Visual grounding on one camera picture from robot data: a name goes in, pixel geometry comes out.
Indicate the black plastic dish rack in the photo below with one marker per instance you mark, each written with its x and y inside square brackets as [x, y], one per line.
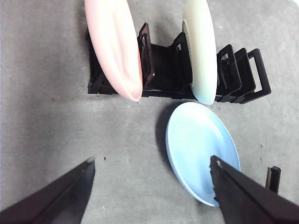
[163, 70]

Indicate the small black bracket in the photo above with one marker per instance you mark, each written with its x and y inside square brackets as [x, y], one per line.
[273, 179]

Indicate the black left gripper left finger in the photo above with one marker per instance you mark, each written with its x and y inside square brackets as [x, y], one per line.
[58, 200]

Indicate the green plate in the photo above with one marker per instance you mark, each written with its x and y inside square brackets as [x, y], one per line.
[203, 51]

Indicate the blue plate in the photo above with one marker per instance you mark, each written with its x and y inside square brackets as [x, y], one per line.
[196, 140]

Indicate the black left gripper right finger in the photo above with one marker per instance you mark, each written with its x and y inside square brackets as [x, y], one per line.
[245, 198]

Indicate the pink plate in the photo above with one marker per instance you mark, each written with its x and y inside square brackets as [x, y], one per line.
[112, 46]

